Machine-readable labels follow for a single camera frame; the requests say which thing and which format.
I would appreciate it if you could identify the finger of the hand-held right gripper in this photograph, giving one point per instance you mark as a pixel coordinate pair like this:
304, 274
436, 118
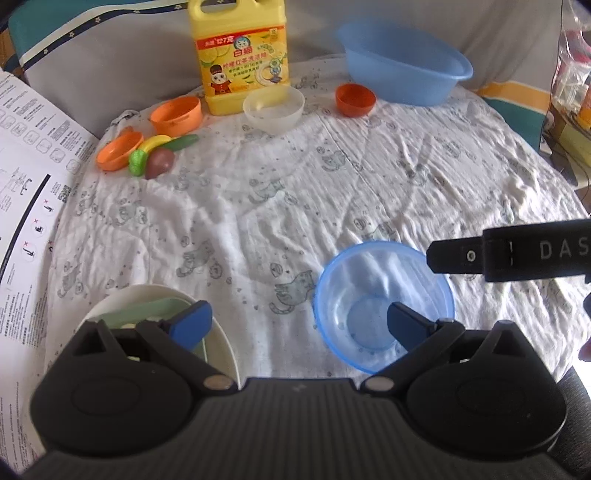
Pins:
455, 256

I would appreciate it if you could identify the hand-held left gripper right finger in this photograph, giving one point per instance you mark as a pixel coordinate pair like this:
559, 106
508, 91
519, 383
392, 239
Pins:
407, 323

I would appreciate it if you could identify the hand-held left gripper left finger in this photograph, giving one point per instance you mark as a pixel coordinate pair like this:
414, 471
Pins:
191, 322

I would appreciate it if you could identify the white round plate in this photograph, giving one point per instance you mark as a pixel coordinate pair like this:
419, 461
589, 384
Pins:
221, 346

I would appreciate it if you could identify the green rectangular plate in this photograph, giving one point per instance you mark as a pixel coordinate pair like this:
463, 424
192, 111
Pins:
138, 310

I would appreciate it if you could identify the clear blue plastic bowl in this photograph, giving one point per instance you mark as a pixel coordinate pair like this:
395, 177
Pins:
360, 286

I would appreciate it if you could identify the teal yellow striped cloth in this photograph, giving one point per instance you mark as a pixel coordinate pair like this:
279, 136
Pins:
517, 106

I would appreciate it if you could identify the white printed blanket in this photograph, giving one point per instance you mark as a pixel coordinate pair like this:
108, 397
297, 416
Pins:
277, 194

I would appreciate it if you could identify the light green toy vegetable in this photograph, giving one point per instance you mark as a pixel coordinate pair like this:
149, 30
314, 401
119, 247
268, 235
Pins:
137, 162

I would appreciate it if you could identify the dark green toy cucumber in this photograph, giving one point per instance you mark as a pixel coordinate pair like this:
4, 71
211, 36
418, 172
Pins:
181, 142

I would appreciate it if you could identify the yellow toy banana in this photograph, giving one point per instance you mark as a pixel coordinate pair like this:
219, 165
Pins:
154, 142

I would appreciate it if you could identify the small orange bowl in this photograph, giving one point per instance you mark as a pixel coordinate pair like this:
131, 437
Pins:
354, 100

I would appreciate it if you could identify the flat orange dish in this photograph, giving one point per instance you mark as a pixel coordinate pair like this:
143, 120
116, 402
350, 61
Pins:
117, 152

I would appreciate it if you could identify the clear plastic bag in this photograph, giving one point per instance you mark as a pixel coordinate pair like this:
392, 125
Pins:
575, 64

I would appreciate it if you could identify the large blue plastic basin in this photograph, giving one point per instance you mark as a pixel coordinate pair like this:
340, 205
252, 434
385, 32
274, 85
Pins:
397, 69

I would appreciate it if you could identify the white instruction sheet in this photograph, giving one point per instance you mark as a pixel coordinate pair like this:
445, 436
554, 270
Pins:
32, 194

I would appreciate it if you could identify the orange toy pot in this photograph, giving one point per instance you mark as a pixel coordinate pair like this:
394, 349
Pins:
176, 117

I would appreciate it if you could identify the translucent white plastic bowl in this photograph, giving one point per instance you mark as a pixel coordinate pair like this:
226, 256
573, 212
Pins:
272, 113

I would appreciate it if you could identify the yellow detergent jug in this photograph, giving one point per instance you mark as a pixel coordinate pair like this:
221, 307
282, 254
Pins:
240, 60

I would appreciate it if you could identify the grey teal starred bedding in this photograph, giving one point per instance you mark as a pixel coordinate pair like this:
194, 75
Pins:
115, 60

